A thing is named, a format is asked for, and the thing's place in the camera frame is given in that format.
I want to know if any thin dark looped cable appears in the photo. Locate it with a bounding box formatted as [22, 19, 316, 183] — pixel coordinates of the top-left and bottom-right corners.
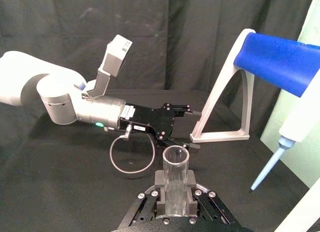
[109, 125, 156, 174]

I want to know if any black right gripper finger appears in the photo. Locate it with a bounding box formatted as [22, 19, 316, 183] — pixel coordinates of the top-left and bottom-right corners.
[186, 169, 235, 225]

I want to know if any blue and white pipette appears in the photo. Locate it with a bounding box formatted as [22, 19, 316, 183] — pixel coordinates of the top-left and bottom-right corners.
[233, 32, 320, 193]

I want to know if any white slanted bar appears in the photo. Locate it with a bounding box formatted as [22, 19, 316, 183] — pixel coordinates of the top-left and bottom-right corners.
[273, 176, 320, 232]

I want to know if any clear plastic tube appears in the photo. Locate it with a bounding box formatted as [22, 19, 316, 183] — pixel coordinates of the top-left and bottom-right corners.
[162, 145, 190, 216]

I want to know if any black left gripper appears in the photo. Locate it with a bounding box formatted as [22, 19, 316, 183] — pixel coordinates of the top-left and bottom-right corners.
[119, 103, 202, 224]

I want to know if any black cloth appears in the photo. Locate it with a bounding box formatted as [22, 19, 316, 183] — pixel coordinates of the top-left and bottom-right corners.
[0, 0, 316, 232]

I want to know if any grey pipette stand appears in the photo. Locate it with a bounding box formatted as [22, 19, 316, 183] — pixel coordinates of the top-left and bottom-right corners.
[189, 28, 257, 144]

